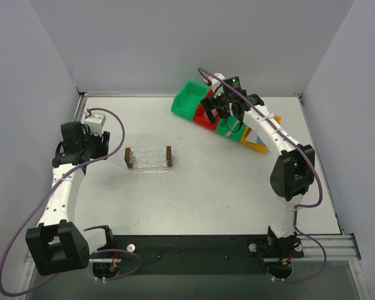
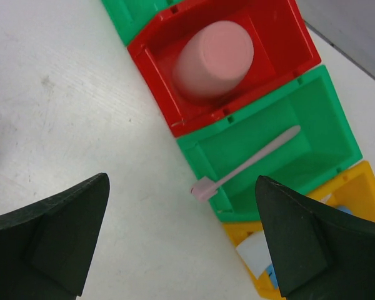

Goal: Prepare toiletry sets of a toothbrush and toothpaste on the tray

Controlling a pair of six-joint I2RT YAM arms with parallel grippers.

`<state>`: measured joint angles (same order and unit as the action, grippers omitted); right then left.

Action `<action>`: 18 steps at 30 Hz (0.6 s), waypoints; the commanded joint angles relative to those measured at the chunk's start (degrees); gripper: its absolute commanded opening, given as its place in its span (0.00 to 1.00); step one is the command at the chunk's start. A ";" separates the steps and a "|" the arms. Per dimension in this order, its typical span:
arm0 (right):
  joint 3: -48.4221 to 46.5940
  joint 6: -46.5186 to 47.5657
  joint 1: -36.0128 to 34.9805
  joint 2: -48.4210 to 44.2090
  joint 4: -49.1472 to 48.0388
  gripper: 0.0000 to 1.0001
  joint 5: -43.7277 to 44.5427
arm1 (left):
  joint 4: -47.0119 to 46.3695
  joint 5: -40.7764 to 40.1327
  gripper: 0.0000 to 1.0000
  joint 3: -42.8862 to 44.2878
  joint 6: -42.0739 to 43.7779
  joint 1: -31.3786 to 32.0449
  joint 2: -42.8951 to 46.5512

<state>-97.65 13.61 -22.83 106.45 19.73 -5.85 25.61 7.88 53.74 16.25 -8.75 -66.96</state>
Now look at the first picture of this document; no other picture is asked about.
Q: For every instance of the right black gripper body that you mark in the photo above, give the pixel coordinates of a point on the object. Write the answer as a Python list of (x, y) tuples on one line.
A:
[(215, 104)]

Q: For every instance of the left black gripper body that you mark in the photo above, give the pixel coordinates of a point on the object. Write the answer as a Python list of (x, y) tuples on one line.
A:
[(97, 142)]

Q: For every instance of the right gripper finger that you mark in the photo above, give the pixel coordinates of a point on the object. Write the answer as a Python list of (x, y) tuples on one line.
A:
[(216, 102), (208, 107)]

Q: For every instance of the clear rack with brown ends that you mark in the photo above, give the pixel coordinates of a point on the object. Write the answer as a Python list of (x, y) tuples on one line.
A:
[(149, 159)]

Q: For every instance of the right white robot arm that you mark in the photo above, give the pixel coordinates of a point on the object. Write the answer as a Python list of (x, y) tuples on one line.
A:
[(292, 173)]

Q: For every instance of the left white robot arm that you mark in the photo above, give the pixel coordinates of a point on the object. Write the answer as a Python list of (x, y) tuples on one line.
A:
[(56, 244)]

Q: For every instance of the toothpaste tube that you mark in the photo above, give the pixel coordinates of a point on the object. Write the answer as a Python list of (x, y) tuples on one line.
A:
[(252, 138)]

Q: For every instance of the clear textured acrylic tray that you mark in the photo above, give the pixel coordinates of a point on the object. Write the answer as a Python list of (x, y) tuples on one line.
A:
[(116, 164)]

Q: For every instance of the red bin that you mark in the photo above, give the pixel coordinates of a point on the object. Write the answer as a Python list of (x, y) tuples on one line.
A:
[(200, 117)]

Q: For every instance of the far green bin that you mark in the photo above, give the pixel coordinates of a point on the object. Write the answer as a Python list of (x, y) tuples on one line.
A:
[(188, 99)]

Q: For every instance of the green bin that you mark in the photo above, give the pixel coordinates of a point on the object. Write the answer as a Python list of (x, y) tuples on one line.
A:
[(225, 124), (188, 99)]

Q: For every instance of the yellow bin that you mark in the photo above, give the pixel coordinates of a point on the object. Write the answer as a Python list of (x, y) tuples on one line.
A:
[(263, 132)]

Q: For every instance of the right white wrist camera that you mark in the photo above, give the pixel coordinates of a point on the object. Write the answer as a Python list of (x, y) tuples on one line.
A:
[(215, 87)]

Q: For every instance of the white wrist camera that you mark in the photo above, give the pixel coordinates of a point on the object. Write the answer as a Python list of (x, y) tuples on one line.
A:
[(215, 87), (95, 123)]

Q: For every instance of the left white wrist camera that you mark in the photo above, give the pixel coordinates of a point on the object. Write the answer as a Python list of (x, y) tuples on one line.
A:
[(95, 123)]

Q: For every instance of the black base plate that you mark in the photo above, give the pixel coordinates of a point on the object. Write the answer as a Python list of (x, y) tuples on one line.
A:
[(195, 255)]

